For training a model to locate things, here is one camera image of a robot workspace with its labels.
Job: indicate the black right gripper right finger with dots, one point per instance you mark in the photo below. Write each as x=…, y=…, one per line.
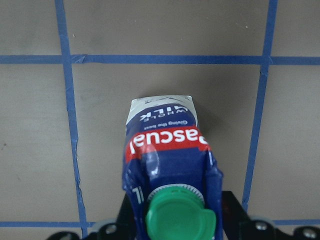
x=235, y=220

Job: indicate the blue Pascual milk carton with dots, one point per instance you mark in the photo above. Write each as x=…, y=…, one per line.
x=169, y=173

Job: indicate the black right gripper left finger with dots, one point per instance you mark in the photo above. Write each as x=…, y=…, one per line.
x=122, y=228

